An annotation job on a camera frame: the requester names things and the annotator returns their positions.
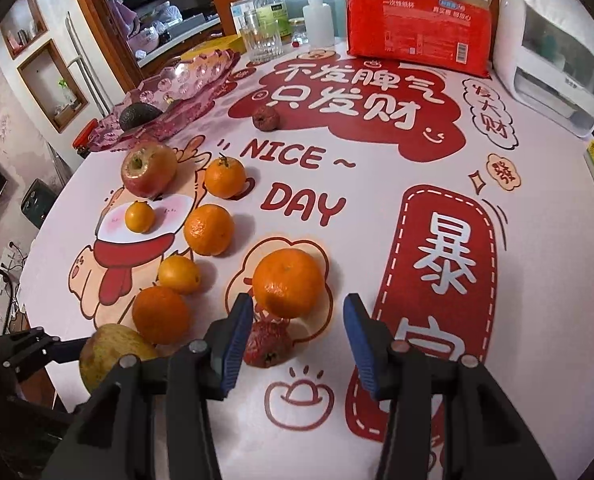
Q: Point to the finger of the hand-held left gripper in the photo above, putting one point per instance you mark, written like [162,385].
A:
[32,352]

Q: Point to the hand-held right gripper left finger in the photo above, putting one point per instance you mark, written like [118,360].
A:
[237,342]

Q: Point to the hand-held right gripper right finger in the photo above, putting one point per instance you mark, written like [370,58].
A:
[359,345]

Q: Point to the small red wrinkled fruit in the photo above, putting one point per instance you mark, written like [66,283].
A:
[267,346]
[266,118]

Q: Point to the yellow-green pear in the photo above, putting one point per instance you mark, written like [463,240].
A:
[104,360]

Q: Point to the large orange mandarin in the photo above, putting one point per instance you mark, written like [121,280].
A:
[288,282]

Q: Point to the small orange mandarin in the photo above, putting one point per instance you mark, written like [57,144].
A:
[139,217]
[178,275]

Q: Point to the red apple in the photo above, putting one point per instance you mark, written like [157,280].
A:
[149,170]

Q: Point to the pink glass fruit bowl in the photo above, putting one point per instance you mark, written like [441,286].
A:
[187,80]

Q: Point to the dark small appliance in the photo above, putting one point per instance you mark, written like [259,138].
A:
[38,205]

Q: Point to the jar with red lid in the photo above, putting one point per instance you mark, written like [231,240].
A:
[84,136]

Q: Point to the dark avocado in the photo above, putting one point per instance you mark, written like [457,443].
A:
[138,116]

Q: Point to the yellow flat box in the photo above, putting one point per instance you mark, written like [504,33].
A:
[212,46]

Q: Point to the clear glass tumbler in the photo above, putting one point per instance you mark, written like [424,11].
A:
[260,40]

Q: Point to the small glass jar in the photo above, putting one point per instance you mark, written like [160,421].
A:
[298,32]

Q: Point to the white squeeze bottle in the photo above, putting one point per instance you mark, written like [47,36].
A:
[318,22]

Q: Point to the red pack of paper cups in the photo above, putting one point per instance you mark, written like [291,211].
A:
[417,25]

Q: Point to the white and blue carton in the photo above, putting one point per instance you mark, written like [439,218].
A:
[241,15]

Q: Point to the clear bottle with green liquid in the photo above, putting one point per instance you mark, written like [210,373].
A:
[271,12]

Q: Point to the white countertop appliance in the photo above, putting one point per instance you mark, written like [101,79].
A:
[547,50]

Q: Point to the pink hanging cloth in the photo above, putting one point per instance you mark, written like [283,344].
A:
[122,10]

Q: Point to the large wall niche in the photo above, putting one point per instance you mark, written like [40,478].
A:
[52,87]

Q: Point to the small wall niche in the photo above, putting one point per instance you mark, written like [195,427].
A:
[24,27]

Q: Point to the wooden door frame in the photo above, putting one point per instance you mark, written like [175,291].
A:
[92,15]

